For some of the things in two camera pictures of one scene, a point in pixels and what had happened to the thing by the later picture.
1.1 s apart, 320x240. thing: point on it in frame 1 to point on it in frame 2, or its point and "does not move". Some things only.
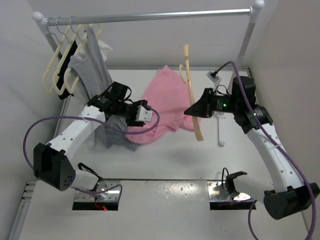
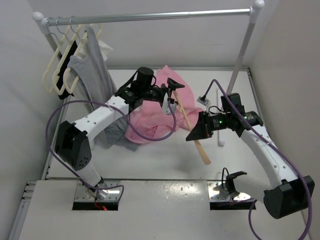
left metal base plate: [112, 195] does not move
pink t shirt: [167, 96] does not move
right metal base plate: [216, 192] does not move
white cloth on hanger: [103, 46] does not move
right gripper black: [204, 107] to [201, 131]
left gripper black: [131, 121] to [173, 85]
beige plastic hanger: [188, 82] to [201, 151]
